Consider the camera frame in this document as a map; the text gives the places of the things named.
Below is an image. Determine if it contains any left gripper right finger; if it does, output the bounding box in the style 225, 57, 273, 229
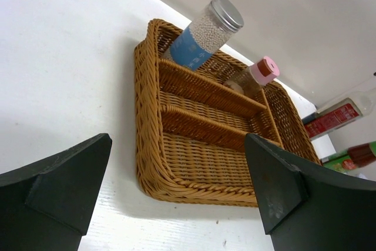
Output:
244, 133, 375, 250

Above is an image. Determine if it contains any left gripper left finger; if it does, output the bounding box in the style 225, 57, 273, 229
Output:
1, 133, 112, 250

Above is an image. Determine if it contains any tall dark vinegar bottle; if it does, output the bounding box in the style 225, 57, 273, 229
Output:
302, 88, 375, 140

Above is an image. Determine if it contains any pink-cap clear spice bottle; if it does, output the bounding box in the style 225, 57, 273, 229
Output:
224, 56, 280, 98

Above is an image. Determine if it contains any silver-lid jar with blue label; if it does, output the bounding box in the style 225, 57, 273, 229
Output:
162, 0, 244, 71

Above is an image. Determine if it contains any green red sauce bottle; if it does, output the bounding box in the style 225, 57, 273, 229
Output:
321, 141, 375, 174

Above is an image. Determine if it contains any brown wicker divided basket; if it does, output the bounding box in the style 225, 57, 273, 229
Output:
134, 19, 319, 207

